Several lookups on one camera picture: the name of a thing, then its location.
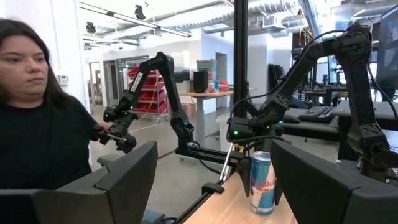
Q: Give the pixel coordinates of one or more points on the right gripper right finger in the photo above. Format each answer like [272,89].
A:
[326,199]

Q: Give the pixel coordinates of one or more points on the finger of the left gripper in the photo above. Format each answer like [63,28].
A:
[277,193]
[245,174]

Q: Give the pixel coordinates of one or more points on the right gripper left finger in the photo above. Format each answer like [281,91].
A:
[81,199]

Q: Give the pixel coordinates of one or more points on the blue silver Red Bull can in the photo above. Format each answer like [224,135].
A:
[262,186]

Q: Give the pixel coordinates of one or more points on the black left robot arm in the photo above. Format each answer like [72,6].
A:
[357,93]

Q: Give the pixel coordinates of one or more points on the black computer mouse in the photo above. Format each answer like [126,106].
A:
[291,119]

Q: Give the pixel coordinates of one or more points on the red containers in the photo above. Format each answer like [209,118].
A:
[223,87]

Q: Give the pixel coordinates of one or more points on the black desk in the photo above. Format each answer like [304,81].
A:
[311,127]

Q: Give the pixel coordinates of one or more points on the black keyboard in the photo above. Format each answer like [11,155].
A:
[317,114]

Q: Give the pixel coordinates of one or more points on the wooden table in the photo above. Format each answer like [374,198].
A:
[202,94]

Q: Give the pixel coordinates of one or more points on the person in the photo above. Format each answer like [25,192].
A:
[37,140]

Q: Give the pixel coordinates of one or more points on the black cylinder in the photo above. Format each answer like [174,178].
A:
[200,82]

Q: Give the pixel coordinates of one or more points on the teal box stack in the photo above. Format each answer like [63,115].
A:
[206,65]

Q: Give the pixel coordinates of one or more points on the red bin rack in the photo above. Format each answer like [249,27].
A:
[149,93]

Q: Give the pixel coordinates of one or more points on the black leader base rail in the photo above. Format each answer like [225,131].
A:
[202,153]

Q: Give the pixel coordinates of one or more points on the white wall thermostat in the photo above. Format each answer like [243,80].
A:
[62,80]

